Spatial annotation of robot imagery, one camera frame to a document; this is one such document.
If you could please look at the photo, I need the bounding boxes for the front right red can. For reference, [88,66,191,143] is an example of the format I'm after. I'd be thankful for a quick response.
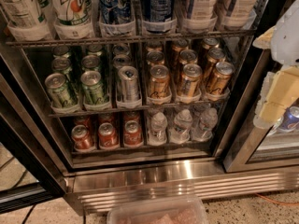
[124,120,142,147]

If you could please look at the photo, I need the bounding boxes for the second row left green can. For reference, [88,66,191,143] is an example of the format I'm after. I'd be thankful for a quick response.
[51,57,75,82]

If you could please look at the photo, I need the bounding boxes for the second row left gold can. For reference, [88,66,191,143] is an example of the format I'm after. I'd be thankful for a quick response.
[146,50,164,66]

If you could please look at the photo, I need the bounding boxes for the front middle gold can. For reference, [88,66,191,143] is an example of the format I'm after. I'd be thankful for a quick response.
[177,63,202,98]

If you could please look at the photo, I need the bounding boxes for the stainless steel fridge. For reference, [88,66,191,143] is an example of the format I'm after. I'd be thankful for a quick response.
[0,0,299,215]

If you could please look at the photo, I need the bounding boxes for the second row green can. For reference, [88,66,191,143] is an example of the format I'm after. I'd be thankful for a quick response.
[81,55,103,73]
[51,57,75,82]

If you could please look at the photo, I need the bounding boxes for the front middle red can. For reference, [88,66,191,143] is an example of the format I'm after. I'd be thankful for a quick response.
[98,122,119,149]

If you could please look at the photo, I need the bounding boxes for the white can rightmost on shelf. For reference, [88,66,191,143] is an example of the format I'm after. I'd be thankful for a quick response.
[218,0,265,21]

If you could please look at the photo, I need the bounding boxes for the middle water bottle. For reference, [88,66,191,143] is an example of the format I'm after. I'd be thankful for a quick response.
[169,109,192,144]

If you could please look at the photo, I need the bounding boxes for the front left gold can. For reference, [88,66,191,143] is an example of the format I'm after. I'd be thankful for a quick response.
[149,65,170,99]

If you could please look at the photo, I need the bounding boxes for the left water bottle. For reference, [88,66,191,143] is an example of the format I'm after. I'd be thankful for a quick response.
[149,112,167,146]

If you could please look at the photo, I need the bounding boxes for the open glass fridge door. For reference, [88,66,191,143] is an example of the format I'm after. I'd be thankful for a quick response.
[0,59,66,214]

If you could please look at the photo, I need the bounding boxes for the red can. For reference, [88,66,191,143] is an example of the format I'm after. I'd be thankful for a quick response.
[98,122,119,149]
[71,125,95,152]
[124,120,142,147]

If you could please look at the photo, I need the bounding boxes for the front left green can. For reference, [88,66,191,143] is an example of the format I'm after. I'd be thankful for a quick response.
[45,73,78,108]

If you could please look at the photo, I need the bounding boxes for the second row right gold can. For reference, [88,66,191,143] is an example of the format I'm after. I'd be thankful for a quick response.
[203,48,226,79]

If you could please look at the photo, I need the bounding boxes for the orange cable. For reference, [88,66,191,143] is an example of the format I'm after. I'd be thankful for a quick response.
[255,192,299,207]

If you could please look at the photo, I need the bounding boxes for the blue pepsi can with face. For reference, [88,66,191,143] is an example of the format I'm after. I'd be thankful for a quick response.
[99,0,132,25]

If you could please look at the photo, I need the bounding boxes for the white can on shelf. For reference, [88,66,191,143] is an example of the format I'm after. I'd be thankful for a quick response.
[218,0,265,21]
[182,0,217,20]

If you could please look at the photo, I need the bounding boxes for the second row silver can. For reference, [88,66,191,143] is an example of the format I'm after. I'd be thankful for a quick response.
[112,54,132,71]

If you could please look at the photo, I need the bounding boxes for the front silver can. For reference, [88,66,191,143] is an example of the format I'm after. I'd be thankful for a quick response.
[118,66,139,103]

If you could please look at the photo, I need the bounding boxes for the front right gold can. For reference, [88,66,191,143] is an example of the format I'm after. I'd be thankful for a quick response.
[206,62,235,95]

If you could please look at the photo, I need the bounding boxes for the dark blue pepsi can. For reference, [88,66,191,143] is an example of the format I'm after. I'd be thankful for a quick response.
[140,0,174,22]

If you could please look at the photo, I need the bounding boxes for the front left red can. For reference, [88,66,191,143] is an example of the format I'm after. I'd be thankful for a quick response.
[71,125,95,152]

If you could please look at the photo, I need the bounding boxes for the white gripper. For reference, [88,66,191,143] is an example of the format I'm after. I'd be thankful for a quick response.
[253,0,299,129]

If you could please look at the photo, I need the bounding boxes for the second row middle gold can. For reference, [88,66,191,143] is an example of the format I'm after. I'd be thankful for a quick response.
[176,49,198,79]

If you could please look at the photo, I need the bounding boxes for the second row gold can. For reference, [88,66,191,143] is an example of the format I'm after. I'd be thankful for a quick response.
[176,49,198,79]
[146,50,164,66]
[203,48,226,79]

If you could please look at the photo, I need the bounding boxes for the blue can behind right door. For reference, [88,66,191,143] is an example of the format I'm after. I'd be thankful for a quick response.
[278,106,299,133]

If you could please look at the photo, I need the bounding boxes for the clear plastic container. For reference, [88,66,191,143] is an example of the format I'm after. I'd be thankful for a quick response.
[107,195,209,224]

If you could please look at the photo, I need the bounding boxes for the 7up can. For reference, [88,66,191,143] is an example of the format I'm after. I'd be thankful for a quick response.
[0,0,50,28]
[51,0,92,26]

